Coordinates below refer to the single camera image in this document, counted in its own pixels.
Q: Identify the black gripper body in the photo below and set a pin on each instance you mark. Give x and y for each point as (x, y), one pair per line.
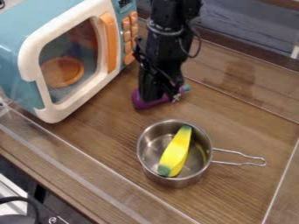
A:
(163, 52)

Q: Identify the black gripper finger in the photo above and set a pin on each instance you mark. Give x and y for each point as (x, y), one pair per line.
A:
(174, 90)
(150, 84)

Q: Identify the purple toy eggplant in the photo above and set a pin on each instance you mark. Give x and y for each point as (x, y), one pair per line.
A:
(141, 104)

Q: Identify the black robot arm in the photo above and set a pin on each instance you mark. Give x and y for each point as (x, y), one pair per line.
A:
(171, 17)

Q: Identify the orange microwave turntable plate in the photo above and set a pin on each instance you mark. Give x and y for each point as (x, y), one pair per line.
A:
(62, 71)

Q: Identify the yellow toy corn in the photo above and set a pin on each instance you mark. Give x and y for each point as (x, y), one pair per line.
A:
(175, 153)

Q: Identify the blue toy microwave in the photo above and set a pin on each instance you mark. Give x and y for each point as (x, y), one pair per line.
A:
(91, 30)

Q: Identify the black device at lower left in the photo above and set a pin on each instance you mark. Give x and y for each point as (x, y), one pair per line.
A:
(21, 210)

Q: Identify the silver pot with wire handle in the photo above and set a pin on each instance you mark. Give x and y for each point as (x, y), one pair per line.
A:
(150, 148)

